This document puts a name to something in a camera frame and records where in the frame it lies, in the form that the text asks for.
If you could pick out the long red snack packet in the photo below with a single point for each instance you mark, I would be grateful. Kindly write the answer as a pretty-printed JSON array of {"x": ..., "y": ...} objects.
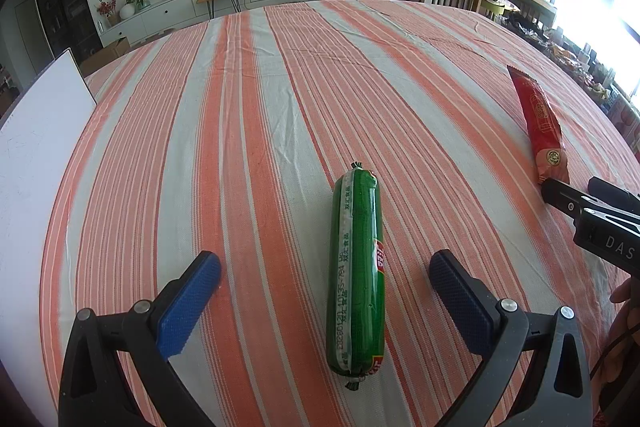
[{"x": 542, "y": 122}]

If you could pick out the white storage box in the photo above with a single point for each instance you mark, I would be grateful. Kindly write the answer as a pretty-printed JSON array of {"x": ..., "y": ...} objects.
[{"x": 35, "y": 147}]

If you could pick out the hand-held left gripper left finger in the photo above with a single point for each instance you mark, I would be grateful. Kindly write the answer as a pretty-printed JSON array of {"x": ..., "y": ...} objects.
[{"x": 190, "y": 307}]

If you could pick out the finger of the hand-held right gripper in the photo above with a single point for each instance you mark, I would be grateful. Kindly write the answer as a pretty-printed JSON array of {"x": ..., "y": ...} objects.
[
  {"x": 612, "y": 197},
  {"x": 562, "y": 199}
]

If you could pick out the dark basket of packets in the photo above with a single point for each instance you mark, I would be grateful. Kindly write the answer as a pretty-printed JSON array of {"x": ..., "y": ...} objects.
[{"x": 525, "y": 27}]

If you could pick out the person's right hand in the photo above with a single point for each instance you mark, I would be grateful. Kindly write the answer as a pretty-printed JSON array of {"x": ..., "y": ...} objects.
[{"x": 625, "y": 322}]

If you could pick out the green sausage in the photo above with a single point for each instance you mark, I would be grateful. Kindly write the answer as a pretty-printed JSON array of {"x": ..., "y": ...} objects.
[{"x": 355, "y": 267}]

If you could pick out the cardboard box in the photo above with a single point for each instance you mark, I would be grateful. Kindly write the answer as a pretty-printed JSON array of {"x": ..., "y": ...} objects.
[{"x": 107, "y": 52}]

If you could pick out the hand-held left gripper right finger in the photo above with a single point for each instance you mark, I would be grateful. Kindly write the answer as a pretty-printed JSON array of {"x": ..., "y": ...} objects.
[{"x": 460, "y": 307}]

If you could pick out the group of cans and jars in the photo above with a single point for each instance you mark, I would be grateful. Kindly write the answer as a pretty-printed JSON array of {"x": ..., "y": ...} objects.
[{"x": 600, "y": 82}]

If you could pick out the lime green plastic container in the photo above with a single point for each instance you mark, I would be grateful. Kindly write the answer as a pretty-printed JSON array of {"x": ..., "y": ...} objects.
[{"x": 493, "y": 9}]

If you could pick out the orange striped tablecloth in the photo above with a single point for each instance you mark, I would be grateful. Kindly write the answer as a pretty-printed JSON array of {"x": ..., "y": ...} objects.
[{"x": 225, "y": 157}]

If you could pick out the red flowers in vase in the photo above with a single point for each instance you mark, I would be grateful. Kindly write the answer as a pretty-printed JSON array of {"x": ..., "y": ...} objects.
[{"x": 106, "y": 7}]

